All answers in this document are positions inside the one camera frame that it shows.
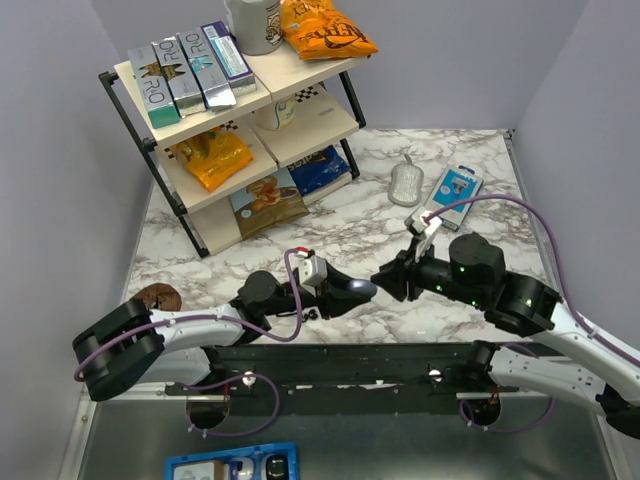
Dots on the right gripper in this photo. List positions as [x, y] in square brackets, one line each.
[392, 276]

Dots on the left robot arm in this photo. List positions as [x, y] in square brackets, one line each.
[136, 344]

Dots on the white cup middle shelf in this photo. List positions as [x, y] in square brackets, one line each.
[277, 115]

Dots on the lavender earbud charging case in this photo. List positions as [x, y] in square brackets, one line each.
[362, 287]

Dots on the silver blue toothpaste box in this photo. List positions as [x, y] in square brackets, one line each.
[211, 78]

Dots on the blue razor package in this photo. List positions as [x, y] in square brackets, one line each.
[455, 183]

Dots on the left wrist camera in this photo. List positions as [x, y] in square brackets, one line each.
[312, 271]

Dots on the orange chips bag top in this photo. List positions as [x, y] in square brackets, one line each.
[318, 30]

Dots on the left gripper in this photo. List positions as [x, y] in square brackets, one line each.
[333, 299]

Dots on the grey printed mug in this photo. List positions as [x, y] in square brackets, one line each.
[255, 25]

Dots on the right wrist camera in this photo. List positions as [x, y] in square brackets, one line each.
[423, 229]

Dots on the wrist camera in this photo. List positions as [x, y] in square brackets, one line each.
[423, 229]
[312, 271]

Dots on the silver brown toothpaste box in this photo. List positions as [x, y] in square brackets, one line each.
[182, 83]

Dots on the brown snack bag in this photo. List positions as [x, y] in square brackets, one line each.
[270, 201]

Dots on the blue chips bag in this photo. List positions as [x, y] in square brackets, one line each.
[317, 170]

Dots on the orange snack bag middle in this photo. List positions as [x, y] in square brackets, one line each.
[212, 157]

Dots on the purple white box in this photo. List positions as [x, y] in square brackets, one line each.
[238, 73]

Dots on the black mounting rail base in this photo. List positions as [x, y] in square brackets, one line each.
[347, 379]

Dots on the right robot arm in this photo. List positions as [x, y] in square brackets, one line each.
[475, 274]

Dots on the teal silver toothpaste box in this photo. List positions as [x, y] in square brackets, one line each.
[157, 99]

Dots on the three tier shelf rack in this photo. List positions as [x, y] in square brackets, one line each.
[299, 107]

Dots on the blue tray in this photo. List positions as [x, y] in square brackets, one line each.
[266, 461]

